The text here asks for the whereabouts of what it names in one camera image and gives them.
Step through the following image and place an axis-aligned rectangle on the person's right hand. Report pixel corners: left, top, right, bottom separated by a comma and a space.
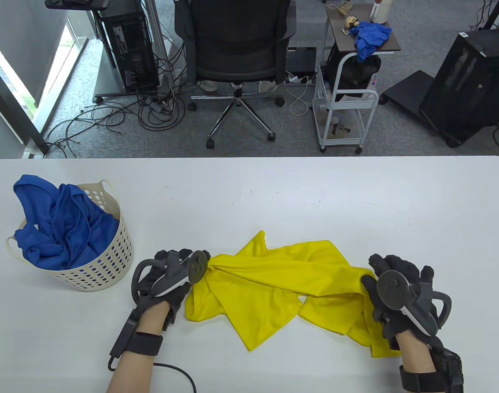
361, 254, 436, 351

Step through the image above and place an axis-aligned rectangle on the person's left hand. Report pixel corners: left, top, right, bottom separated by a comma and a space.
133, 248, 211, 332

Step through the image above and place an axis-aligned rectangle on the yellow t-shirt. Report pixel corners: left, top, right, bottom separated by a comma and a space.
185, 230, 404, 359

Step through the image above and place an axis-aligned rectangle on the blue mesh t-shirt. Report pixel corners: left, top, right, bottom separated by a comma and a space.
53, 183, 121, 269

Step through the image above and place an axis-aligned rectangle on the person's right forearm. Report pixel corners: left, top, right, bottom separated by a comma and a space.
397, 327, 442, 393

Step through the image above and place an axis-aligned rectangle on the cream perforated laundry basket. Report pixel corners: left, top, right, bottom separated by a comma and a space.
6, 180, 134, 292

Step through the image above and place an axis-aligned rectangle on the white rolling cart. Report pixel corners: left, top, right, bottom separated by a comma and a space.
313, 8, 380, 155

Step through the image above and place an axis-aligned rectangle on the black flat stand base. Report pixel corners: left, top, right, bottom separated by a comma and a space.
379, 70, 434, 121

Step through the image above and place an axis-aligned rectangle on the large black computer case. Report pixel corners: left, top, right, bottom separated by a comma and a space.
420, 28, 499, 148

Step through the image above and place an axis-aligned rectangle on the black backpack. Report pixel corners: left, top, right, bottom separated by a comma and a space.
327, 43, 382, 99

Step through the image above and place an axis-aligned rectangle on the black flat box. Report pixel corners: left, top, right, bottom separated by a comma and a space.
286, 46, 318, 75

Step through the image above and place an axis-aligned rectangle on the crumpled blue cloth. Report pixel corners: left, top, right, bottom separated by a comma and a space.
354, 21, 393, 63

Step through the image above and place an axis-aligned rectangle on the brown cart top board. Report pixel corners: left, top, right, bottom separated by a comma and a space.
326, 4, 401, 54

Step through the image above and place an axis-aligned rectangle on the grey rolling stand base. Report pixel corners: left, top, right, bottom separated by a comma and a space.
93, 53, 168, 104

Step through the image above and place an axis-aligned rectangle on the white bottle with red label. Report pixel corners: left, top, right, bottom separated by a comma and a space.
370, 0, 394, 24

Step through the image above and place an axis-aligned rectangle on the black computer tower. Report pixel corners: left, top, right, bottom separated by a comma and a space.
95, 0, 160, 93

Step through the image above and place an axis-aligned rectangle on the silver metal pole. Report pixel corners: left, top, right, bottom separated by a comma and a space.
142, 0, 170, 88

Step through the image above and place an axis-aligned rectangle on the black office chair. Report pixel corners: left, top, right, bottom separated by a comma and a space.
174, 0, 297, 150

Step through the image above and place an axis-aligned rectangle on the black stand leg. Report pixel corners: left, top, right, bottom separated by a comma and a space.
471, 0, 499, 31

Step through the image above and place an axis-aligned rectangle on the glass window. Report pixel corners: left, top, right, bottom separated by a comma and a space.
0, 18, 88, 158

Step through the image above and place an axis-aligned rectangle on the black stand shelf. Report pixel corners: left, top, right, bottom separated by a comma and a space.
44, 0, 110, 9

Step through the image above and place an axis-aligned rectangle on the black wrist camera strap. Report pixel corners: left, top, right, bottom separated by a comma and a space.
399, 344, 465, 393
109, 309, 164, 371

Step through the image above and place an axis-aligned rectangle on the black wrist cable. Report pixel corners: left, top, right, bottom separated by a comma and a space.
108, 356, 197, 393

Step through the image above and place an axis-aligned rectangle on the bundle of black floor cables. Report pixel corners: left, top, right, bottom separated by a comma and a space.
43, 57, 188, 158

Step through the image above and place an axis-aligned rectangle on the white power strip with cable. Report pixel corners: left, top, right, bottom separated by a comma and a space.
286, 70, 312, 116

